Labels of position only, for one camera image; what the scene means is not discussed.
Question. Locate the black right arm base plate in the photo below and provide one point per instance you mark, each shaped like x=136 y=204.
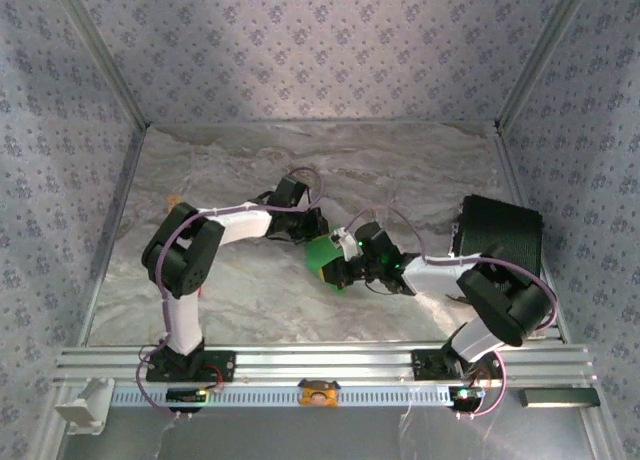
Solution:
x=425 y=365

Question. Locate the black flat bar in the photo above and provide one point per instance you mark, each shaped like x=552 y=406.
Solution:
x=557 y=397

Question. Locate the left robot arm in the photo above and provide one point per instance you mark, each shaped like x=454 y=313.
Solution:
x=240 y=220

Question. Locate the small orange tag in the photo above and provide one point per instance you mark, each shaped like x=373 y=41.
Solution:
x=174 y=200

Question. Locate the black ribbed box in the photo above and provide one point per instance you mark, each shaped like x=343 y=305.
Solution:
x=505 y=225

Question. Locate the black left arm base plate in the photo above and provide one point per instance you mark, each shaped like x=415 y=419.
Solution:
x=225 y=365

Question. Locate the orange connector on rail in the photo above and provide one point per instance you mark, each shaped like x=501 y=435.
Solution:
x=318 y=394

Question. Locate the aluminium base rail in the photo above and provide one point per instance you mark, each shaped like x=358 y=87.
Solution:
x=325 y=362

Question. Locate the aluminium side rail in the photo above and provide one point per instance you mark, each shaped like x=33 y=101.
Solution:
x=114 y=230
x=515 y=180

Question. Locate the green paper sheet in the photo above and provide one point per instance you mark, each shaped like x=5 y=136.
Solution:
x=320 y=252

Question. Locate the white plastic bracket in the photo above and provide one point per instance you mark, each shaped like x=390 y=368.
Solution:
x=82 y=405

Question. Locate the aluminium frame post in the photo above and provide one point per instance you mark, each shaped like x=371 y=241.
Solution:
x=104 y=55
x=542 y=55

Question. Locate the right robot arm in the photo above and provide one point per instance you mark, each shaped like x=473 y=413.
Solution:
x=435 y=275

